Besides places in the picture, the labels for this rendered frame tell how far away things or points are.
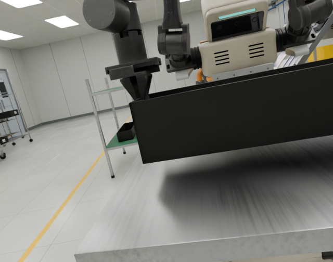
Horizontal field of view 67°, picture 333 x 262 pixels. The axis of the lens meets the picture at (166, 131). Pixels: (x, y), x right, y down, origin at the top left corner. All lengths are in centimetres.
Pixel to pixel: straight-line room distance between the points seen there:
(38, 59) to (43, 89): 114
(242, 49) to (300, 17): 20
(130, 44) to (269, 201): 35
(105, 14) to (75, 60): 1029
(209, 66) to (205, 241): 77
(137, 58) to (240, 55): 58
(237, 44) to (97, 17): 65
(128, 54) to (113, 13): 9
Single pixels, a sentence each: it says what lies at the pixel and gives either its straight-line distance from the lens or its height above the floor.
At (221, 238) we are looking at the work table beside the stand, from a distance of 31.
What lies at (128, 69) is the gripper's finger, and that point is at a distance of 49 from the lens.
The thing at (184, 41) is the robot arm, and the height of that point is 108.
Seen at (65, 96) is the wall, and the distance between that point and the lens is 1092.
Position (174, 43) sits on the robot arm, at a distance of 88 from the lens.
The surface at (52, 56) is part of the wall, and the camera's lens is 1104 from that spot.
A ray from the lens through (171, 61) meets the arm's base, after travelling 98.
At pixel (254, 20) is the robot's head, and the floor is 110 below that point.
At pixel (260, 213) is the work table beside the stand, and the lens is 35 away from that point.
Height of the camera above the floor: 99
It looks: 13 degrees down
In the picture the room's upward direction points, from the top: 12 degrees counter-clockwise
